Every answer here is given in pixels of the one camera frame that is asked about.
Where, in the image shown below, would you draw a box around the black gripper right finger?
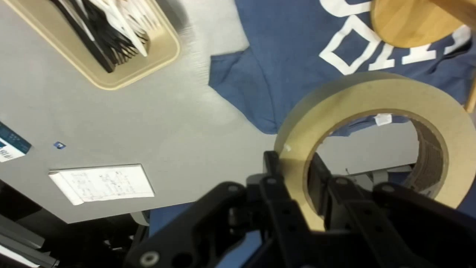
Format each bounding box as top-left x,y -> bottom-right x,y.
303,154 -> 476,268

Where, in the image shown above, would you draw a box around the black items in tray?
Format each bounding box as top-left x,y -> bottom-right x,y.
49,0 -> 151,75

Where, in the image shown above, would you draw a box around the white paper sheet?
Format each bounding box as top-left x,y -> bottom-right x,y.
47,164 -> 156,207

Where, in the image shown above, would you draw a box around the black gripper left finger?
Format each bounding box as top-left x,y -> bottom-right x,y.
123,151 -> 318,268

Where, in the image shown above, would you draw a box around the wooden peg stand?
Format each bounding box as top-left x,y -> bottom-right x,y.
368,0 -> 476,115

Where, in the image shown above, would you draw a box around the blue printed t-shirt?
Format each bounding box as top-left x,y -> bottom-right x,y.
206,0 -> 476,137

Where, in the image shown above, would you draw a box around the beige plastic tray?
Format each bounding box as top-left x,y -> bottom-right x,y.
4,0 -> 181,93

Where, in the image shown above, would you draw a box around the small blue card box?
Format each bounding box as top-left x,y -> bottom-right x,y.
0,121 -> 32,164

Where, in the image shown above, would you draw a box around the blue chair back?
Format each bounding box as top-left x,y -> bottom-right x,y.
147,200 -> 264,268

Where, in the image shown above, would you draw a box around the beige masking tape roll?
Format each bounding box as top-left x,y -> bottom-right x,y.
272,72 -> 476,234

